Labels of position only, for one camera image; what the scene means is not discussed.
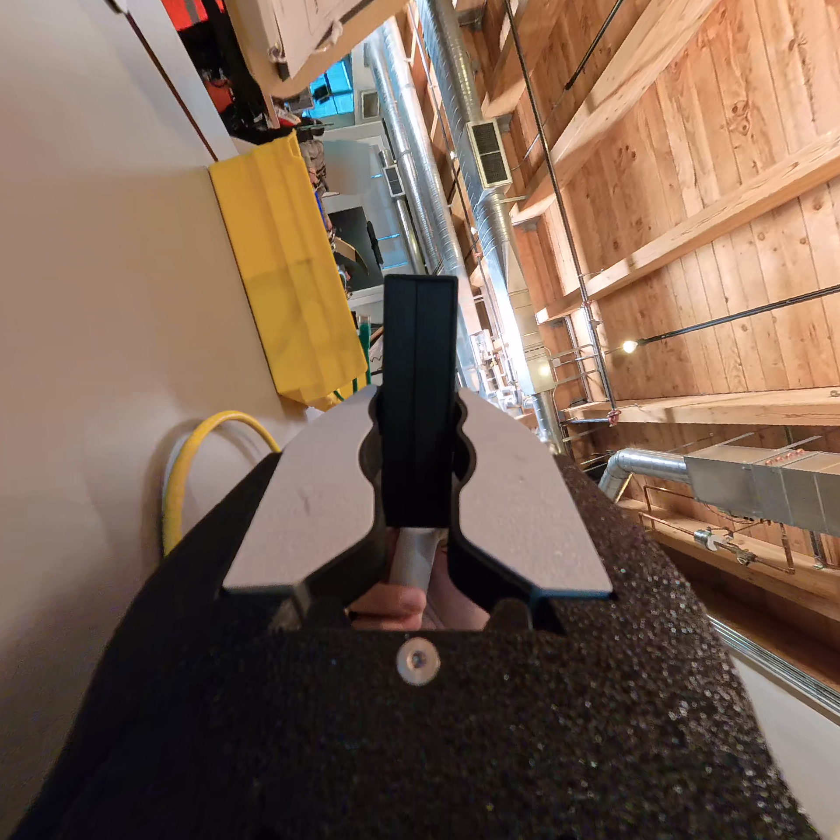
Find yellow plastic bin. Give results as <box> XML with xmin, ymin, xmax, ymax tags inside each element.
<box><xmin>209</xmin><ymin>129</ymin><xmax>370</xmax><ymax>413</ymax></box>

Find copper pipe with valve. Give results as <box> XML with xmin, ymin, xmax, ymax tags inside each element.
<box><xmin>640</xmin><ymin>512</ymin><xmax>824</xmax><ymax>573</ymax></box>

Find green ethernet cable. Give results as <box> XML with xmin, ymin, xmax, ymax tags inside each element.
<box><xmin>335</xmin><ymin>314</ymin><xmax>371</xmax><ymax>403</ymax></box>

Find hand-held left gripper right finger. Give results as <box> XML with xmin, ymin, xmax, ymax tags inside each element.
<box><xmin>448</xmin><ymin>387</ymin><xmax>616</xmax><ymax>627</ymax></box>

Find orange safety vest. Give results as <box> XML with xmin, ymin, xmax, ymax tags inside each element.
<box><xmin>174</xmin><ymin>0</ymin><xmax>227</xmax><ymax>30</ymax></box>

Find large silver spiral duct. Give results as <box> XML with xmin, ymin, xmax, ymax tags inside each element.
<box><xmin>415</xmin><ymin>0</ymin><xmax>572</xmax><ymax>454</ymax></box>

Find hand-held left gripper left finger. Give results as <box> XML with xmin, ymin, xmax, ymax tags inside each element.
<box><xmin>222</xmin><ymin>385</ymin><xmax>395</xmax><ymax>618</ymax></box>

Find person's right hand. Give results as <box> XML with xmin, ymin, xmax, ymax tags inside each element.
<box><xmin>351</xmin><ymin>577</ymin><xmax>491</xmax><ymax>632</ymax></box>

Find silver rectangular duct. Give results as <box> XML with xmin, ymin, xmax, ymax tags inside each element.
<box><xmin>597</xmin><ymin>433</ymin><xmax>840</xmax><ymax>532</ymax></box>

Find yellow ethernet cable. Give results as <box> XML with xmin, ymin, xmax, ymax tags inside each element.
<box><xmin>162</xmin><ymin>411</ymin><xmax>283</xmax><ymax>557</ymax></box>

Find white vent grille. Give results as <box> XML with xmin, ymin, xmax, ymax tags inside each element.
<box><xmin>466</xmin><ymin>118</ymin><xmax>514</xmax><ymax>190</ymax></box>

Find paper-covered cardboard box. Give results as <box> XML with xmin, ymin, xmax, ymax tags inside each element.
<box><xmin>226</xmin><ymin>0</ymin><xmax>414</xmax><ymax>99</ymax></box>

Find black ethernet switch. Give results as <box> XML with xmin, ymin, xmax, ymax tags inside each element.
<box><xmin>382</xmin><ymin>274</ymin><xmax>459</xmax><ymax>529</ymax></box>

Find grey metal conduit pipe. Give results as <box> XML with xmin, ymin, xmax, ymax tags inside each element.
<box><xmin>502</xmin><ymin>0</ymin><xmax>621</xmax><ymax>424</ymax></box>

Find hanging lamp with black rod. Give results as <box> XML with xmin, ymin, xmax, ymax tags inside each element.
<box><xmin>620</xmin><ymin>283</ymin><xmax>840</xmax><ymax>355</ymax></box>

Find slim silver spiral duct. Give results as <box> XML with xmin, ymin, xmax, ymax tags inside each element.
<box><xmin>364</xmin><ymin>26</ymin><xmax>448</xmax><ymax>277</ymax></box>

